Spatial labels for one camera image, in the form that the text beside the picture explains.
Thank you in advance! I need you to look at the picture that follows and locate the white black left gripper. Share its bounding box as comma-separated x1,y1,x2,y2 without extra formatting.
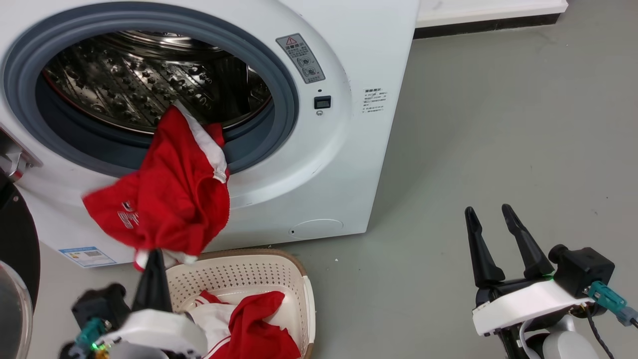
95,249,209,359

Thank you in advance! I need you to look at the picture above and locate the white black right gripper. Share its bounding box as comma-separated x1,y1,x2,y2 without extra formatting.
464,203,595,336

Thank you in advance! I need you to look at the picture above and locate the red shirt with white print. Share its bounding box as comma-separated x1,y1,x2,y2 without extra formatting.
82,102,231,273

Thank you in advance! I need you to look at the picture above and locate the red and white garment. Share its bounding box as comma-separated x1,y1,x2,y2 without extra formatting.
186,290,303,359

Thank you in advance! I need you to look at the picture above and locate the cream perforated laundry basket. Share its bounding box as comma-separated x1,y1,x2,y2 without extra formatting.
162,248,317,359

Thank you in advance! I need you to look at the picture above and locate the washing machine glass door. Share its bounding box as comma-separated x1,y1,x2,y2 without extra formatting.
0,172,41,359

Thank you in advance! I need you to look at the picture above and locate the stainless steel washing machine drum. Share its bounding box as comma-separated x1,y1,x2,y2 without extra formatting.
42,30,273,135

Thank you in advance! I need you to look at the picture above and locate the blue energy label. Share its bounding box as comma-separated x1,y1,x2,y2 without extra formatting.
58,245,118,269

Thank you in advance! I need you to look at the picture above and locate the round white filter cover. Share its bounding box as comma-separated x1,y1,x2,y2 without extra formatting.
289,218,345,240

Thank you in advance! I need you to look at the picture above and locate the metal door hinge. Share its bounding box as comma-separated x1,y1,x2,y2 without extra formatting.
0,125,43,183

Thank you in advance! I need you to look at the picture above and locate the white front-load washing machine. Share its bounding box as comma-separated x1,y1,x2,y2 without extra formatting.
0,0,422,268

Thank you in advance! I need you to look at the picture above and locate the white text sticker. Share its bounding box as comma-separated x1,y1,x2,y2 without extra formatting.
362,88,389,115

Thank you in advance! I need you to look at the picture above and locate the black skirting strip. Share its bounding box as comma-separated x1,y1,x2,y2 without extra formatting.
413,13,562,40

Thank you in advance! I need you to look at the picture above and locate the grey rubber door gasket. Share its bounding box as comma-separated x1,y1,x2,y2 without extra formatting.
2,2,300,178

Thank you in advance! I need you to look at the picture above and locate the grey warning sticker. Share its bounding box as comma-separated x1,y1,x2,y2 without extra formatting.
275,33,326,85

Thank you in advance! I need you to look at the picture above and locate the thin black right gripper cable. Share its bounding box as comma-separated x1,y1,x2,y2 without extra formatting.
585,308,618,359

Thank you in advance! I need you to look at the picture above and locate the white wall ledge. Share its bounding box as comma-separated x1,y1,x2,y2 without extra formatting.
416,0,569,28

